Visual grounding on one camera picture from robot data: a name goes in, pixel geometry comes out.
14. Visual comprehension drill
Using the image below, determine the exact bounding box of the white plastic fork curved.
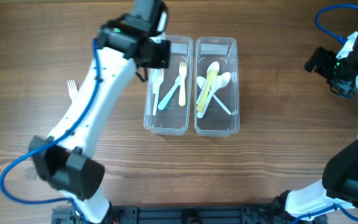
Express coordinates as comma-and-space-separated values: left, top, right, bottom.
151, 69, 158, 94

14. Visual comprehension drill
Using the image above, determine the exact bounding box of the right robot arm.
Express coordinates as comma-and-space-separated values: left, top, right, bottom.
270, 31, 358, 223

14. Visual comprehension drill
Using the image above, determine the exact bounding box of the white plastic spoon thick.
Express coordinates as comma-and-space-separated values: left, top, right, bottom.
197, 75, 223, 118

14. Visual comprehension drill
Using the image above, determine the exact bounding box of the white plastic fork large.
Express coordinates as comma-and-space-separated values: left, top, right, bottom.
67, 80, 78, 101

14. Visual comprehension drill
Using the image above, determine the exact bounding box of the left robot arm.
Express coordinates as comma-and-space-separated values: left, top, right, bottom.
29, 1, 170, 223

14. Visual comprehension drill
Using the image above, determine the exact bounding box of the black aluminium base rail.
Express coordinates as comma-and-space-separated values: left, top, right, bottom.
50, 202, 326, 224

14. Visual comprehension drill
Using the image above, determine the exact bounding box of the yellow plastic spoon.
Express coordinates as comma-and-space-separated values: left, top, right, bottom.
196, 62, 220, 112

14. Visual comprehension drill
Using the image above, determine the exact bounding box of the clear plastic container right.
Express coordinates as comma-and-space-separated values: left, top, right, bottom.
194, 37, 240, 137

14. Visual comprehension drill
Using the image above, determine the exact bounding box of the yellow plastic fork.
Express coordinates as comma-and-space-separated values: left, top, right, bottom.
178, 62, 187, 106

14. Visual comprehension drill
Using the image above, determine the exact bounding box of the white plastic spoon slim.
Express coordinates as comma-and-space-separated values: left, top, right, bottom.
196, 76, 207, 90

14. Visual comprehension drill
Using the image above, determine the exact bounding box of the clear plastic container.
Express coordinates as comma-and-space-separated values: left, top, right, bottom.
194, 37, 240, 137
144, 35, 194, 136

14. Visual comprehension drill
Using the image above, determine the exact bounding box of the white fork thick handle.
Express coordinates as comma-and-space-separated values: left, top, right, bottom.
158, 76, 181, 110

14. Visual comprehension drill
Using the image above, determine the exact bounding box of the clear plastic container left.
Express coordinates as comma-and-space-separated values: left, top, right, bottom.
144, 35, 194, 136

